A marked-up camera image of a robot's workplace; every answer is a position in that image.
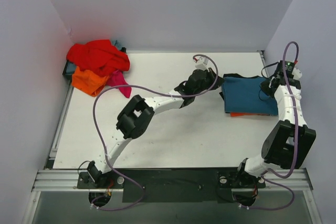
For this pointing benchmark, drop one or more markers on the red t shirt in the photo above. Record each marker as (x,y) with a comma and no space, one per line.
(96,44)

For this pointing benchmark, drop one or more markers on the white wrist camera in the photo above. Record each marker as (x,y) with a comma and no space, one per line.
(297,74)
(201,63)

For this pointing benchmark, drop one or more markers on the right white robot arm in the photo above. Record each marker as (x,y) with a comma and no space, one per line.
(288,144)

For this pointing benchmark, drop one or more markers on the light blue t shirt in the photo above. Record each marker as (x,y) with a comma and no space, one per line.
(117,44)

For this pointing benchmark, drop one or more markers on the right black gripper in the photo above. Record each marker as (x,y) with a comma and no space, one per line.
(266,86)

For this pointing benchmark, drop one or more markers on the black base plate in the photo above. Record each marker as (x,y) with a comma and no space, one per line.
(194,184)

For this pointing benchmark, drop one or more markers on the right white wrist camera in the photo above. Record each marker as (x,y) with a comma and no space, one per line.
(297,74)

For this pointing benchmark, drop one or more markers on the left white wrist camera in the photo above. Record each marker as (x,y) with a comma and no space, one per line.
(201,63)

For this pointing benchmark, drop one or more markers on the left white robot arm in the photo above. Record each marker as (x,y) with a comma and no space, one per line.
(135,117)

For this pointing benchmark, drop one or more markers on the orange crumpled t shirt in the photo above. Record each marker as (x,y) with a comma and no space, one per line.
(88,82)

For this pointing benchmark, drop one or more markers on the folded black t shirt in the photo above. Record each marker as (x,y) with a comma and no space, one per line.
(231,75)

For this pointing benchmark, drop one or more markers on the folded orange t shirt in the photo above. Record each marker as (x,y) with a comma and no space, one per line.
(236,114)

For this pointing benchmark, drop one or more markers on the pink t shirt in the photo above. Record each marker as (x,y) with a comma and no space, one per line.
(117,79)

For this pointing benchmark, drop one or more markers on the teal blue t shirt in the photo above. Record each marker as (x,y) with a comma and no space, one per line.
(246,95)

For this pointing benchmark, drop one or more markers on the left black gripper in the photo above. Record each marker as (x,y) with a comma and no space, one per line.
(212,74)

